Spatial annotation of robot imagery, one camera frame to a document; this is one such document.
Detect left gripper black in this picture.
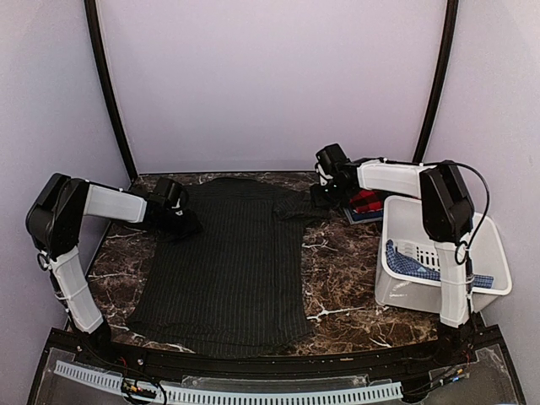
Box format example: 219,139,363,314
154,208,202,245

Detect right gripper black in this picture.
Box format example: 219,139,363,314
310,178,351,209

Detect dark pinstripe long sleeve shirt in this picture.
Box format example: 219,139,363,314
127,178,329,359

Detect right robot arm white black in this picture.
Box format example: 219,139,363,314
312,152,476,329

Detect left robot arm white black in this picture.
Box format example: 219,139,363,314
25,173,203,368

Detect red black plaid shirt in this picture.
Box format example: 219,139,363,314
349,190,387,213

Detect blue checked shirt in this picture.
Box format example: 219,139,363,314
386,240,494,289

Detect white plastic bin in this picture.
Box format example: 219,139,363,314
375,196,512,313

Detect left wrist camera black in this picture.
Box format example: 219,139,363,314
152,177,189,210

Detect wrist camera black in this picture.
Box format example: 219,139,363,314
152,177,189,210
316,143,350,185

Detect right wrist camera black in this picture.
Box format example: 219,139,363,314
316,143,350,185

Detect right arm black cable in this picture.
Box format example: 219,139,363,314
446,159,493,296

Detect black curved front rail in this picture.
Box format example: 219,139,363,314
46,328,503,386

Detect right black frame post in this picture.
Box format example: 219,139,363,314
412,0,459,163

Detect black frame post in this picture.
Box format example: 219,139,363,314
84,0,138,182
412,0,459,163

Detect white slotted cable duct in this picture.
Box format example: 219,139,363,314
53,360,402,405

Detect left black frame post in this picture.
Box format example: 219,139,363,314
84,0,138,182

